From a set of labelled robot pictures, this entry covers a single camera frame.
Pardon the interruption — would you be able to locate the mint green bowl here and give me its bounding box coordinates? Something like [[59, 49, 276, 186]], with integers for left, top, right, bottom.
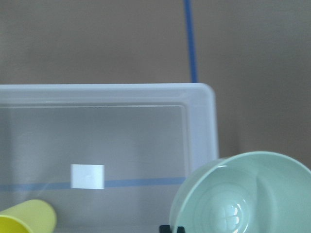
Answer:
[[169, 151, 311, 233]]

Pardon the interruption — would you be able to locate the yellow plastic cup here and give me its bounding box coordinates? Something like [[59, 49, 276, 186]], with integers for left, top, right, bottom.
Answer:
[[0, 200, 57, 233]]

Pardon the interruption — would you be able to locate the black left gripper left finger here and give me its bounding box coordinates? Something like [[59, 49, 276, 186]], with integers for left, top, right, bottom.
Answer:
[[159, 225, 172, 233]]

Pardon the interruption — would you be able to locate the translucent white plastic box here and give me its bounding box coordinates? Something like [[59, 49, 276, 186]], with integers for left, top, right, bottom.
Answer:
[[0, 83, 218, 233]]

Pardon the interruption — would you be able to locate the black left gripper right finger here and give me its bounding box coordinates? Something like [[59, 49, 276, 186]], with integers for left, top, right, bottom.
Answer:
[[176, 226, 186, 233]]

